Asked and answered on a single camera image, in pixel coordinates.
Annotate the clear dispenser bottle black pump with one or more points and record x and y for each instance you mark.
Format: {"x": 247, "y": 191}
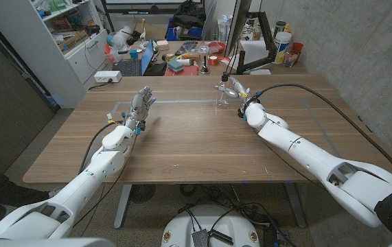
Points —
{"x": 223, "y": 102}

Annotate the black computer monitor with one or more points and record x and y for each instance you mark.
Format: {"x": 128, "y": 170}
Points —
{"x": 238, "y": 24}

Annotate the white shelf cabinet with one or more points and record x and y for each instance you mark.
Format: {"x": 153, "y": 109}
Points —
{"x": 44, "y": 58}

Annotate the red tape roll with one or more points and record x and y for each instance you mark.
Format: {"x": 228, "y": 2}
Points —
{"x": 213, "y": 60}

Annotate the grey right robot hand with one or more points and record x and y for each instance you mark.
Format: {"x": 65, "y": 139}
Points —
{"x": 242, "y": 93}

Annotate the red bowl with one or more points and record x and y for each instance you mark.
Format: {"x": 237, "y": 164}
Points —
{"x": 218, "y": 47}

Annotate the black jacket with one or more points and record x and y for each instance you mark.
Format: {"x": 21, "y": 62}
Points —
{"x": 188, "y": 15}

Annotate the open laptop blue screen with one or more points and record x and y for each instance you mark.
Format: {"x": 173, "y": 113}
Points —
{"x": 132, "y": 67}

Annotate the clear glass jar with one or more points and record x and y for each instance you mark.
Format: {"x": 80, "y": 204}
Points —
{"x": 204, "y": 56}

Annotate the teal box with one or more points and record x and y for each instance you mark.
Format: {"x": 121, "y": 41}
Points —
{"x": 175, "y": 66}

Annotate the person's dark clothed leg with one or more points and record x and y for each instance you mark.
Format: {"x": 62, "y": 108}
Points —
{"x": 0, "y": 192}

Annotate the grey table leg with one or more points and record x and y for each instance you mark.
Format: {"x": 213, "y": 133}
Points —
{"x": 123, "y": 206}
{"x": 296, "y": 206}

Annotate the black flat connector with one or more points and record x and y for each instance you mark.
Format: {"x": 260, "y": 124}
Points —
{"x": 221, "y": 237}

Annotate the black round floor fan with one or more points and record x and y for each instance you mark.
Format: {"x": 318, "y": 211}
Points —
{"x": 142, "y": 193}

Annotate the clear pump bottle blue label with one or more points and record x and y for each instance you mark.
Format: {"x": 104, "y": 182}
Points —
{"x": 224, "y": 29}

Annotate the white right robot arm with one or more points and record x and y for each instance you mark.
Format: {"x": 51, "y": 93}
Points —
{"x": 319, "y": 158}

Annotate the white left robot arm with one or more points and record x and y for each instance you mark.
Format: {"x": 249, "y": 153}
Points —
{"x": 82, "y": 185}

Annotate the black lidded canister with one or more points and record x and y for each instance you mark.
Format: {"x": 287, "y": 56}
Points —
{"x": 279, "y": 27}

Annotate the glass with small items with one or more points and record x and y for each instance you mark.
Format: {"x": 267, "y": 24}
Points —
{"x": 289, "y": 59}

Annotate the white plastic bag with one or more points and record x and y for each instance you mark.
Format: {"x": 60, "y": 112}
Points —
{"x": 120, "y": 39}

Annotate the white lidded canister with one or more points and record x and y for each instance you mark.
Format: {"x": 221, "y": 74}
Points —
{"x": 281, "y": 46}

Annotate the cardboard box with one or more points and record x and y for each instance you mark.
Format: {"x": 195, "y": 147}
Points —
{"x": 73, "y": 40}

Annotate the red cup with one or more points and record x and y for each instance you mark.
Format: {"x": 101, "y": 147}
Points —
{"x": 297, "y": 48}

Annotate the white power strip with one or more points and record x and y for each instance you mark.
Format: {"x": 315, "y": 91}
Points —
{"x": 107, "y": 76}

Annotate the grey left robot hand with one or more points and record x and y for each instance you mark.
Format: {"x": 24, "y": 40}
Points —
{"x": 140, "y": 106}

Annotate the red desk mat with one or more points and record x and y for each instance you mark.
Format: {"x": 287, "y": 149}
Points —
{"x": 188, "y": 71}

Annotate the white robot torso base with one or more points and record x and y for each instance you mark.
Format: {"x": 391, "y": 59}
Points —
{"x": 213, "y": 219}

